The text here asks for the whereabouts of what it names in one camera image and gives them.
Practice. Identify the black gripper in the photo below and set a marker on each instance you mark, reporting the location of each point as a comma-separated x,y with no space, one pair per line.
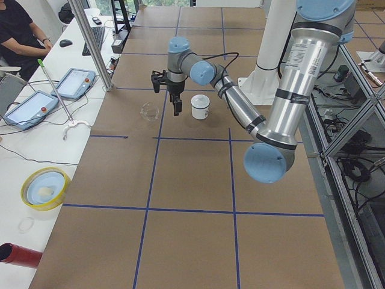
175,88

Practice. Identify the white ceramic lid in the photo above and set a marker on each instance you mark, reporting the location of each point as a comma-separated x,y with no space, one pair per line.
200,102

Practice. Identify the clear glass funnel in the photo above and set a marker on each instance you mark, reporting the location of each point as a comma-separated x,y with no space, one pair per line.
150,111

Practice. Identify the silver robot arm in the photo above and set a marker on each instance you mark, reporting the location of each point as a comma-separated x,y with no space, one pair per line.
319,25

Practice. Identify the white enamel mug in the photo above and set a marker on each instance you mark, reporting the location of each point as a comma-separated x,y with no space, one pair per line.
200,114

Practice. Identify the black box with label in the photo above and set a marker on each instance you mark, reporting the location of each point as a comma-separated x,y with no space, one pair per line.
119,41

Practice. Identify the upper teach pendant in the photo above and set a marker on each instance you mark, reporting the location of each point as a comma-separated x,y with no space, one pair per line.
75,83

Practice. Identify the teach pendant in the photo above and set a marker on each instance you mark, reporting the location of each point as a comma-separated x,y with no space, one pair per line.
31,111
75,83

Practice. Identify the black computer mouse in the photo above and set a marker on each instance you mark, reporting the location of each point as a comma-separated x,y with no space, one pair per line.
65,43

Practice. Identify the metal rod green tip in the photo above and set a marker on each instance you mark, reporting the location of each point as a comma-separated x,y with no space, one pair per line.
40,62

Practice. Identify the lower teach pendant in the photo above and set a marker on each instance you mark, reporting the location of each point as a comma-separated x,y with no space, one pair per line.
31,111

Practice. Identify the yellow tape roll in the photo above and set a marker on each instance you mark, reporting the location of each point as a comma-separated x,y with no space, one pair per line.
45,189

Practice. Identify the seated person black shirt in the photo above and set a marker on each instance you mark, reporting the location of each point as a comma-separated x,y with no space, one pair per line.
23,43

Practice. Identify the red cylinder bottle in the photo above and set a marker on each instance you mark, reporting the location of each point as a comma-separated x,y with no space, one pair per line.
20,256

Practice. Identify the aluminium frame post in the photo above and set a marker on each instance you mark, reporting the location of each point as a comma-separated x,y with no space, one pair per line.
89,39

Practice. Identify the white curved bracket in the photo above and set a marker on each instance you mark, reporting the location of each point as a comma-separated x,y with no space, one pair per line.
74,124

